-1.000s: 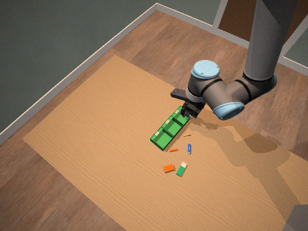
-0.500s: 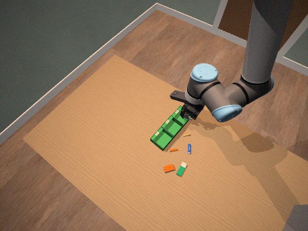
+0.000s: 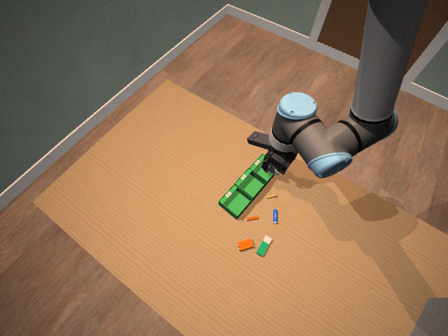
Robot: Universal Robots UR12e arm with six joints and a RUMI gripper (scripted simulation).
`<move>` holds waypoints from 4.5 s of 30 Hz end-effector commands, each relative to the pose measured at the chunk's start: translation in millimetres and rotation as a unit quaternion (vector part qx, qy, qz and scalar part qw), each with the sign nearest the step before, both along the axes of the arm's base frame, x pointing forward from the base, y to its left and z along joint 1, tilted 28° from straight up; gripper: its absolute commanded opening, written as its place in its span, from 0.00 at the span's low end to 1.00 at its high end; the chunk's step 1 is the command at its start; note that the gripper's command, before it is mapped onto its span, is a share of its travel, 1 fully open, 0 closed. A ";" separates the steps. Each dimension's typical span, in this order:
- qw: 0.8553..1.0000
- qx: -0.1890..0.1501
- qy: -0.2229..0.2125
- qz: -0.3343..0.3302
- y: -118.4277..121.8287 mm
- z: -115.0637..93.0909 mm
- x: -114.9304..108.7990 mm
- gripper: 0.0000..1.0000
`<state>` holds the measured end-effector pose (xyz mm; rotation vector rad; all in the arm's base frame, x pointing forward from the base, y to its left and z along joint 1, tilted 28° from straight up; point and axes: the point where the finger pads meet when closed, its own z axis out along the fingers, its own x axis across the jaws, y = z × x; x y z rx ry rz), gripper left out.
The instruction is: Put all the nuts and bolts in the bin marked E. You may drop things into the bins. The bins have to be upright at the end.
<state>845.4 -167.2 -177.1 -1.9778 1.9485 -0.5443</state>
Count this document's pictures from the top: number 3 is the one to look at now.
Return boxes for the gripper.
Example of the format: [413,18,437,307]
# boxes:
[262,148,298,175]

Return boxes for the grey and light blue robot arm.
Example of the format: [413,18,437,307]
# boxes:
[247,0,428,178]

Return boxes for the green rack of bins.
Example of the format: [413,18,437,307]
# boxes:
[219,154,275,220]

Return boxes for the green and beige eraser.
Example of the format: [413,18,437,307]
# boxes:
[256,236,272,257]

